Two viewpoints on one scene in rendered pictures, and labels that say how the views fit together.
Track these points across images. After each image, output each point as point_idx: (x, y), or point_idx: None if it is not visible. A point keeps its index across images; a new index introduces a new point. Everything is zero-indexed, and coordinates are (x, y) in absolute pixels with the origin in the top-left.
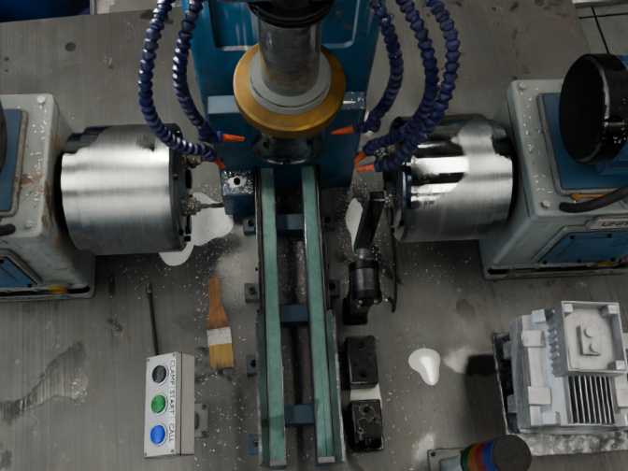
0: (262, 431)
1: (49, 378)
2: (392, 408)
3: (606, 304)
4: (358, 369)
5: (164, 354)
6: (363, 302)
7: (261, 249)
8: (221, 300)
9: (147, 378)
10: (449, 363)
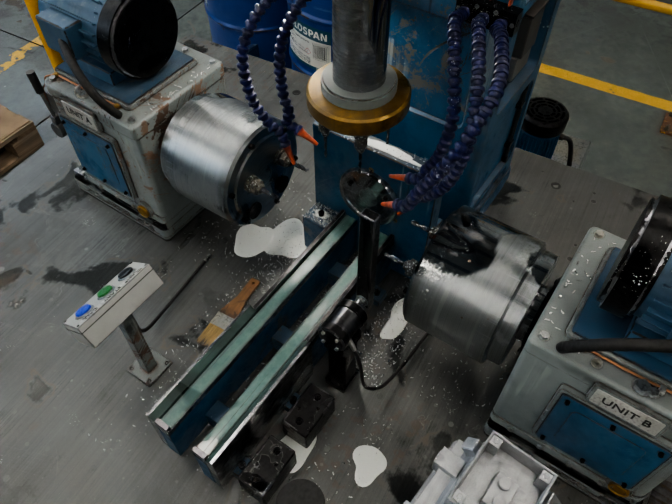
0: (172, 390)
1: (92, 272)
2: (307, 478)
3: (542, 466)
4: (298, 414)
5: (141, 263)
6: (326, 336)
7: (295, 265)
8: (247, 298)
9: (118, 274)
10: (390, 480)
